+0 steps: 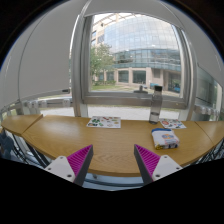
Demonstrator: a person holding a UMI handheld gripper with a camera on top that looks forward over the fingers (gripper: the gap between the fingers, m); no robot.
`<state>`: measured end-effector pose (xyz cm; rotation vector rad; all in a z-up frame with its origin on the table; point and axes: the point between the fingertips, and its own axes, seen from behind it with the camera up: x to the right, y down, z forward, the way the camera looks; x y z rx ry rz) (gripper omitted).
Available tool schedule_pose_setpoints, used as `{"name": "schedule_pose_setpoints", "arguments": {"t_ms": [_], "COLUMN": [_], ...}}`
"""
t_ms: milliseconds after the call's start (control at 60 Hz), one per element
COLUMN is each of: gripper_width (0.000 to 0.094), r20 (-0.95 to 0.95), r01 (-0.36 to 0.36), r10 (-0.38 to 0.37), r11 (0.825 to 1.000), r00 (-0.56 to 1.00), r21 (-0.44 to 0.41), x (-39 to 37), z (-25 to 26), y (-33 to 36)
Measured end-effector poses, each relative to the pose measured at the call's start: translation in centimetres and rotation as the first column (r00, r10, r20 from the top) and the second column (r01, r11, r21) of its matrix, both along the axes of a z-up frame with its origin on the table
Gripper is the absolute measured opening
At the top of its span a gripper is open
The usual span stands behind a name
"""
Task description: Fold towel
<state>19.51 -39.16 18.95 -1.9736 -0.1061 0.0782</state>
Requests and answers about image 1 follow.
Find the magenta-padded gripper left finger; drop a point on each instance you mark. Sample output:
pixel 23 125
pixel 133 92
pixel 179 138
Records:
pixel 65 166

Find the sticker sheet with green pictures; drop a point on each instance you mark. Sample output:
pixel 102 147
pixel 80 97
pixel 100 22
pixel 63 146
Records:
pixel 104 122

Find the white rail with knobs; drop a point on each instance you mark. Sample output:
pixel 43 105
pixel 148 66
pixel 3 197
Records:
pixel 46 104
pixel 206 110

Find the clear grey drink bottle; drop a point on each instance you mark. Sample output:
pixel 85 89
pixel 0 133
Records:
pixel 155 106

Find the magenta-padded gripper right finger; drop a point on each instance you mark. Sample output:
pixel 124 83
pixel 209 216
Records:
pixel 160 166

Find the glass fronted building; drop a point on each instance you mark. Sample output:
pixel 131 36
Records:
pixel 146 43

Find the green tree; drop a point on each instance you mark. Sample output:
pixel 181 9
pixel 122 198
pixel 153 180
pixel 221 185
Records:
pixel 100 61

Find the grey window frame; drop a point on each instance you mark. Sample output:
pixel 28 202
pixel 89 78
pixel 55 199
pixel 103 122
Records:
pixel 81 66

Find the white roller blind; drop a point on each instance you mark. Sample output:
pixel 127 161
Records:
pixel 46 53

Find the white cartoon print towel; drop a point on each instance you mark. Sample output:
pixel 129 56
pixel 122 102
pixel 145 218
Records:
pixel 165 138

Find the sticker sheet with red circle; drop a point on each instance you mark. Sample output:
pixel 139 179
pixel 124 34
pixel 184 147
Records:
pixel 172 124

